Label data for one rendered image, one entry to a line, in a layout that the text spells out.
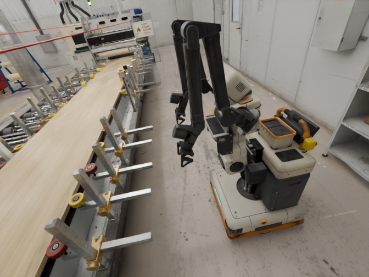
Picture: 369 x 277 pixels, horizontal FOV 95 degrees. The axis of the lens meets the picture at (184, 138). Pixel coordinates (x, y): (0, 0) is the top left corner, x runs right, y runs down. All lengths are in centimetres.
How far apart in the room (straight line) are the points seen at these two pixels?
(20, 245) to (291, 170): 150
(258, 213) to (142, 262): 107
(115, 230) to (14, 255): 43
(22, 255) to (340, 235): 214
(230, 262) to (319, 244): 74
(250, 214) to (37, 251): 135
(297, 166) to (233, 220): 65
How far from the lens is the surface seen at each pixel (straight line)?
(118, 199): 113
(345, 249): 202
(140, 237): 98
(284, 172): 125
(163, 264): 179
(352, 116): 251
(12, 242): 127
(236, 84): 93
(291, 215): 170
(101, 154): 117
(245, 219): 157
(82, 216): 135
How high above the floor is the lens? 166
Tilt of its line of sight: 37 degrees down
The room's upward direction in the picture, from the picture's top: 11 degrees counter-clockwise
